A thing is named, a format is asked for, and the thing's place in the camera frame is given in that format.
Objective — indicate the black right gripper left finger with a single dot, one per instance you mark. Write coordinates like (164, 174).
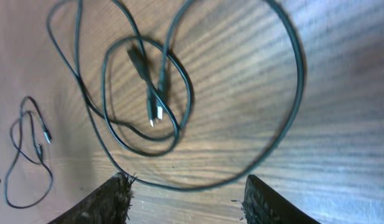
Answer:
(109, 203)

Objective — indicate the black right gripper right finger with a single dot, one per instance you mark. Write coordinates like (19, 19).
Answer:
(263, 205)

